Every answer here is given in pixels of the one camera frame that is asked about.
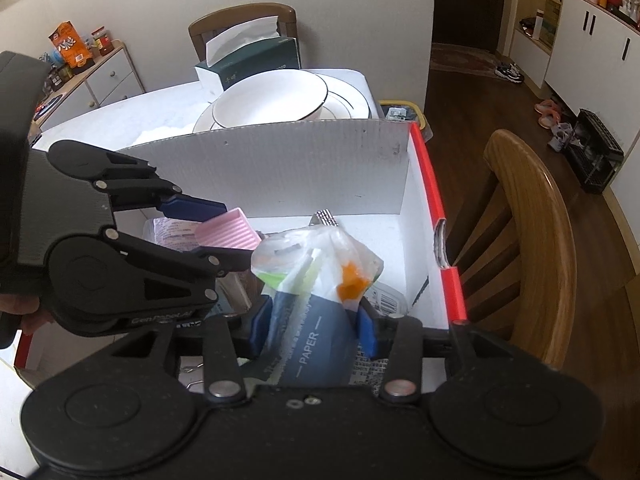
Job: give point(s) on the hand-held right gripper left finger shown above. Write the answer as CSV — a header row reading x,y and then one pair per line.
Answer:
x,y
262,325

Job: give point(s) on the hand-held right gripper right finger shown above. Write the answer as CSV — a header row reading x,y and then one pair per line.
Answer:
x,y
365,332

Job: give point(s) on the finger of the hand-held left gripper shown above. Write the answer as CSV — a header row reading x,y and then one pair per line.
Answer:
x,y
210,262
195,208

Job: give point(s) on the pink ribbed dish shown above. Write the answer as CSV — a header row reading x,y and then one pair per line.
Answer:
x,y
225,230

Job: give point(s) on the pink tissue pack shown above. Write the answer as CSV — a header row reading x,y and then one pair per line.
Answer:
x,y
170,235

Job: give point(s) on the grey white pack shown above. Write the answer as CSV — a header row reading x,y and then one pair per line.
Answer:
x,y
310,330

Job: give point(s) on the red cardboard box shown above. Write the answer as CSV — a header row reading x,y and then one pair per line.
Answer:
x,y
300,170

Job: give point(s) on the gold foil packet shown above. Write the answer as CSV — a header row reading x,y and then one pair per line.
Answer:
x,y
325,217

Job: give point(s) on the yellow rimmed container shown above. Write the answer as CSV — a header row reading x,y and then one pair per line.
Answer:
x,y
405,112

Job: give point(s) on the person's left hand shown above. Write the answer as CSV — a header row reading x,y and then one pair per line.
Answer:
x,y
30,310

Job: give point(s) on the white paper napkin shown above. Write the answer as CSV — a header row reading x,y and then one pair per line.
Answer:
x,y
160,132

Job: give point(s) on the white sideboard cabinet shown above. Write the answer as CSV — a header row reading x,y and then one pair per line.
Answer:
x,y
110,80

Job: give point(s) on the green tissue box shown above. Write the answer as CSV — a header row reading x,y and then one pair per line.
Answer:
x,y
265,57

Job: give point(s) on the white bowl on plates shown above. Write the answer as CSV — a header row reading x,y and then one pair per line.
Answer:
x,y
350,100

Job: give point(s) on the red jar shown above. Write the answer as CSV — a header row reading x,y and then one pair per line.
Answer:
x,y
102,40

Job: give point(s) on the orange snack bag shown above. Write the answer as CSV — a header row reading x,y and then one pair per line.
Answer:
x,y
72,47

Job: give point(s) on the wooden chair slatted back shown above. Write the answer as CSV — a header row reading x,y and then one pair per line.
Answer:
x,y
220,17

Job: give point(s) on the wooden chair curved back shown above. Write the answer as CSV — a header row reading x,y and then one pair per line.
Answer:
x,y
545,240

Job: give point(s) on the grey slippers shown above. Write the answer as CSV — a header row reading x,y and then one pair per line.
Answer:
x,y
560,137

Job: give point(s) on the pink sandals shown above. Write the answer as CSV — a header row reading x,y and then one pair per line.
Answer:
x,y
547,112

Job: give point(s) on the black sneakers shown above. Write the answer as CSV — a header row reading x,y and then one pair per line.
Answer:
x,y
509,72

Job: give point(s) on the dark door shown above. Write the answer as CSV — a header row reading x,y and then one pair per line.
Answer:
x,y
465,5

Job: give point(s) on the white wall cupboards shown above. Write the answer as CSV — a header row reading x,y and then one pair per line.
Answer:
x,y
600,60

